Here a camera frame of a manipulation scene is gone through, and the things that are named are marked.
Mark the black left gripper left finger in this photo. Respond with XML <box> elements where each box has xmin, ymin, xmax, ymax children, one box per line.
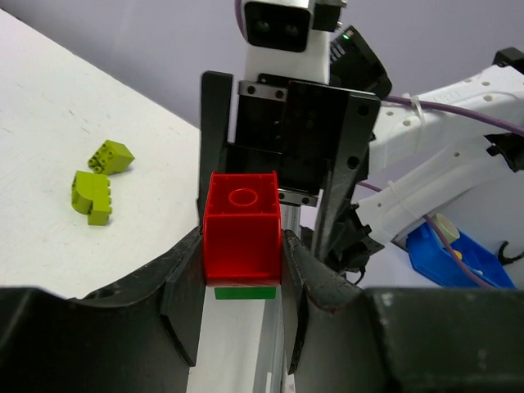
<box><xmin>1</xmin><ymin>228</ymin><xmax>205</xmax><ymax>392</ymax></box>

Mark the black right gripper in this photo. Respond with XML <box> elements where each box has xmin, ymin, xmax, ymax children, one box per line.
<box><xmin>197</xmin><ymin>70</ymin><xmax>381</xmax><ymax>261</ymax></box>

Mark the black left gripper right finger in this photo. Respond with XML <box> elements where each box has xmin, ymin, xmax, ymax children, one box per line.
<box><xmin>281</xmin><ymin>230</ymin><xmax>523</xmax><ymax>392</ymax></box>

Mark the green rounded lego brick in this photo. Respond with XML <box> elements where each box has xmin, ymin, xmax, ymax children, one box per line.
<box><xmin>215</xmin><ymin>287</ymin><xmax>277</xmax><ymax>300</ymax></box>

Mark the red rounded lego brick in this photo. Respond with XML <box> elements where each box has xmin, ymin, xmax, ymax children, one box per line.
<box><xmin>203</xmin><ymin>172</ymin><xmax>282</xmax><ymax>287</ymax></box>

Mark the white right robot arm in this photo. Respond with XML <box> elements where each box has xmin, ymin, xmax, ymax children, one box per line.
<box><xmin>197</xmin><ymin>17</ymin><xmax>523</xmax><ymax>269</ymax></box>

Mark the blue plastic bin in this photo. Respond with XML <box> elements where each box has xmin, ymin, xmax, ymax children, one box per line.
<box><xmin>406</xmin><ymin>223</ymin><xmax>515</xmax><ymax>289</ymax></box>

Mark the lime lego brick left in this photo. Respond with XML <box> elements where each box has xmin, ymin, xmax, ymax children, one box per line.
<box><xmin>71</xmin><ymin>171</ymin><xmax>112</xmax><ymax>226</ymax></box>

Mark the lime lego brick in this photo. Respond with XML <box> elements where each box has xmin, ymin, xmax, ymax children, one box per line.
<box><xmin>88</xmin><ymin>140</ymin><xmax>135</xmax><ymax>175</ymax></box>
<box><xmin>71</xmin><ymin>171</ymin><xmax>112</xmax><ymax>226</ymax></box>

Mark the lime lego brick right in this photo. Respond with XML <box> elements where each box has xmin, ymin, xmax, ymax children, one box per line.
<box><xmin>88</xmin><ymin>140</ymin><xmax>135</xmax><ymax>175</ymax></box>

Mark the aluminium table edge rail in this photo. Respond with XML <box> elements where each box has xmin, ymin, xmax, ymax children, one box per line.
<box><xmin>251</xmin><ymin>200</ymin><xmax>304</xmax><ymax>393</ymax></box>

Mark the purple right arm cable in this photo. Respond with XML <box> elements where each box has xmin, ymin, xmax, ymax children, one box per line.
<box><xmin>355</xmin><ymin>93</ymin><xmax>524</xmax><ymax>287</ymax></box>

